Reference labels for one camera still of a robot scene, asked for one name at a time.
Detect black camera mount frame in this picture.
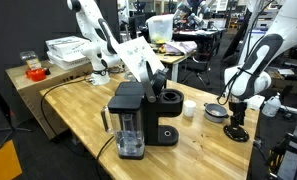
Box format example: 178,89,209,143
262,125,297,180

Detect grey metal bar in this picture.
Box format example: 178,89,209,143
280,104,297,118

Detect black office chair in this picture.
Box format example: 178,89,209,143
181,43,222,91

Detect light wooden desk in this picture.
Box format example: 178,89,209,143
154,51,196,83

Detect black table cable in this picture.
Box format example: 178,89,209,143
40,77,89,138

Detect black coffee machine cord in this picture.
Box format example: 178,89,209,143
95,134,116,180

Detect tan cardboard cabinet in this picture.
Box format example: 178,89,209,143
5,59,94,140

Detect orange floor board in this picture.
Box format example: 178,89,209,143
0,139,23,180

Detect clear plastic storage bin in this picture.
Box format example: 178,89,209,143
145,13,176,45

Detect black coffee machine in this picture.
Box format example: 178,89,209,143
114,59,185,148

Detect clear labelled bag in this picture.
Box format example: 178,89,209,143
19,50,42,71

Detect brown cardboard box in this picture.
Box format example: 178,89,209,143
271,68,297,91

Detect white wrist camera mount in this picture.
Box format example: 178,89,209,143
247,94,266,111

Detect white ceramic mug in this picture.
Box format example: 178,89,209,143
183,99,197,118

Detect white cardboard box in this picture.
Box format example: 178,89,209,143
46,51,92,71
45,35,91,59

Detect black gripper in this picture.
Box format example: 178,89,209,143
228,99,248,130

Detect clear water tank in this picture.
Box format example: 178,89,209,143
100,94,146,160

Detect pink cloth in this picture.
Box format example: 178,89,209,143
164,40,198,56

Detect grey cooking pot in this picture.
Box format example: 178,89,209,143
203,102,230,124

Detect grey coiled cable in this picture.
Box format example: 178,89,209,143
108,65,126,75

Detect black tripod base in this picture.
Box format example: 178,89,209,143
0,111,32,151

